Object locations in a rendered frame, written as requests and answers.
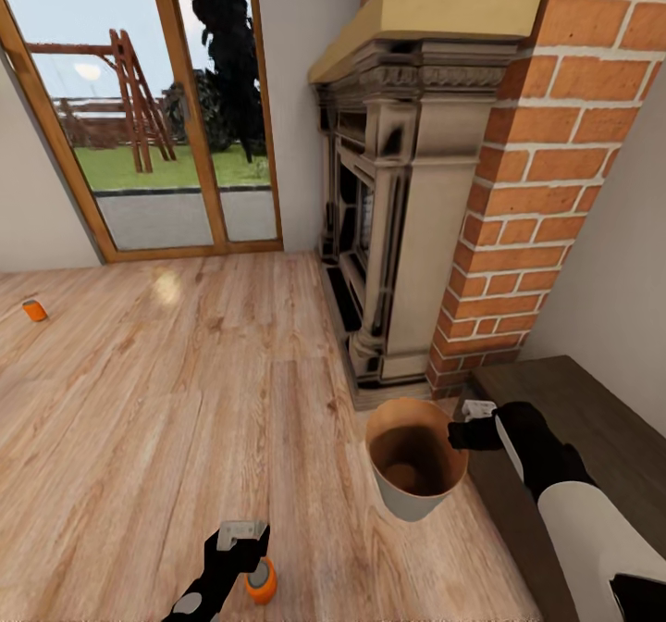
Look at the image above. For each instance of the trash can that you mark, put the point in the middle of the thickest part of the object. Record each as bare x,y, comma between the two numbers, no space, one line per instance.
415,465

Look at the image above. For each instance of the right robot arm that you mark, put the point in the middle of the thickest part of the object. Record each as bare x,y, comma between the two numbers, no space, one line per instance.
612,572

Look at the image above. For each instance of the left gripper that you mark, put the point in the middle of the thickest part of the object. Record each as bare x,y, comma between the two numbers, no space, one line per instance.
241,558

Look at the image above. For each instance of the can of soda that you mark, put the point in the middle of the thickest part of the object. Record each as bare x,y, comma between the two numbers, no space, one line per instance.
34,310
263,583

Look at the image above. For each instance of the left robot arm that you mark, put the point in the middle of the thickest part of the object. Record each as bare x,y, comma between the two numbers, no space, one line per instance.
235,548

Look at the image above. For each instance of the wood fireplace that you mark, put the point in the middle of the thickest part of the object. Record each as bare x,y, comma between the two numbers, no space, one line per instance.
402,137

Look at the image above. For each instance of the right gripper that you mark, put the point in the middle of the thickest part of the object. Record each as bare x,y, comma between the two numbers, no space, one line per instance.
468,436

